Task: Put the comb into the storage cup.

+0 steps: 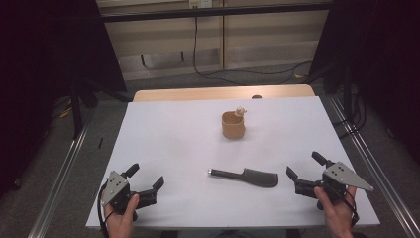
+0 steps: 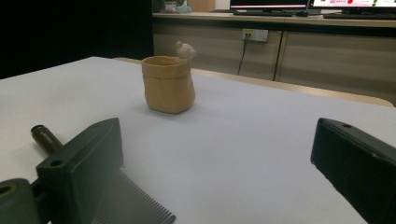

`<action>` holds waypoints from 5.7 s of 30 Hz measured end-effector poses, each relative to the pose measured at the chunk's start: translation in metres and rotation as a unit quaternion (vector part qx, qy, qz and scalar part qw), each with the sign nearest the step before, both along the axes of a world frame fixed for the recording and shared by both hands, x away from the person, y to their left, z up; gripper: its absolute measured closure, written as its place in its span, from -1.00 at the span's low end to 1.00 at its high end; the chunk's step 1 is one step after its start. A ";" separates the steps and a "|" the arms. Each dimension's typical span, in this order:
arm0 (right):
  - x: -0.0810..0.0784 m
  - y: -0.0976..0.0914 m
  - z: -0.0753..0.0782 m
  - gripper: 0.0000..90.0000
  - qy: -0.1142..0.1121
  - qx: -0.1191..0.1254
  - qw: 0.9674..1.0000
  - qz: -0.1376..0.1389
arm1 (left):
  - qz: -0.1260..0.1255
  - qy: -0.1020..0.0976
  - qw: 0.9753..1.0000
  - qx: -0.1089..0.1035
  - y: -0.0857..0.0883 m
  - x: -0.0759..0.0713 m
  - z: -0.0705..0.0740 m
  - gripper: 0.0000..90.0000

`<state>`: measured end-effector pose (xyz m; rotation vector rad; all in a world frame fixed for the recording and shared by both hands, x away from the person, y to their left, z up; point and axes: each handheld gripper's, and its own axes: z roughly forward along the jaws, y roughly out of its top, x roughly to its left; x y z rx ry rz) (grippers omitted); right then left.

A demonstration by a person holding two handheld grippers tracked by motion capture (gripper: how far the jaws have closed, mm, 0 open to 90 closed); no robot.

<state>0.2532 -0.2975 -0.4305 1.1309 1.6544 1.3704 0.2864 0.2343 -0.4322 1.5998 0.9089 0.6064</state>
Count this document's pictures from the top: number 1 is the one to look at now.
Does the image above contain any black horizontal bar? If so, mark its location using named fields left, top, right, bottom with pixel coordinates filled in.
left=98, top=2, right=333, bottom=24

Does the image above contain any long black floor cable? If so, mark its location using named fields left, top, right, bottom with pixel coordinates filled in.
left=192, top=15, right=314, bottom=86

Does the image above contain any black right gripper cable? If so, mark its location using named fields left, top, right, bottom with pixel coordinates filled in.
left=340, top=189, right=361, bottom=228

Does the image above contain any white table mat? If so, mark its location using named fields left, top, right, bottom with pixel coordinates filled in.
left=85, top=95, right=381, bottom=230

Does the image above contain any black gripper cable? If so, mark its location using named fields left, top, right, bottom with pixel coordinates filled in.
left=340, top=189, right=361, bottom=228
left=96, top=180, right=115, bottom=238

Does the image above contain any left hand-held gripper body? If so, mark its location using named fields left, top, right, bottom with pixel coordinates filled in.
left=102, top=170, right=157, bottom=222

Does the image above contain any person's right hand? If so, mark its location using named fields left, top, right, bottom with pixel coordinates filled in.
left=313, top=185, right=359, bottom=238

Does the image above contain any bundle of black floor cables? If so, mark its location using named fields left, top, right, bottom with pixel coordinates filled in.
left=331, top=86, right=368, bottom=139

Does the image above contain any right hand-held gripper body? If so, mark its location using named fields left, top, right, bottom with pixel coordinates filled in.
left=294, top=161, right=375, bottom=211

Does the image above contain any metal floor rail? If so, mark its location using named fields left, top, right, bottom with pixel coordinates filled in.
left=327, top=94, right=420, bottom=238
left=27, top=110, right=97, bottom=238

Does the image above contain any black curtain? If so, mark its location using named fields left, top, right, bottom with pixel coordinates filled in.
left=308, top=0, right=420, bottom=165
left=0, top=0, right=129, bottom=199

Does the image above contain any light wooden table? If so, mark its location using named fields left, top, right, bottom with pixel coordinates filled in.
left=132, top=83, right=317, bottom=103

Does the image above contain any person's left hand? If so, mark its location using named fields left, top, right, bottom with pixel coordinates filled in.
left=102, top=193, right=141, bottom=238

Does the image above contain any black metal stand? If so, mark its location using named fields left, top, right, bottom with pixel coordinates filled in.
left=67, top=77, right=133, bottom=141
left=325, top=62, right=356, bottom=124

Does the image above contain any tan cup with figurine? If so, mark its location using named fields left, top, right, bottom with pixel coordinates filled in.
left=221, top=106, right=249, bottom=140

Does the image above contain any dark grey hairbrush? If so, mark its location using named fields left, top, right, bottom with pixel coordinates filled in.
left=207, top=167, right=279, bottom=189

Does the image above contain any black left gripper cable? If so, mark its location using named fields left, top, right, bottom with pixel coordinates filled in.
left=96, top=180, right=115, bottom=238

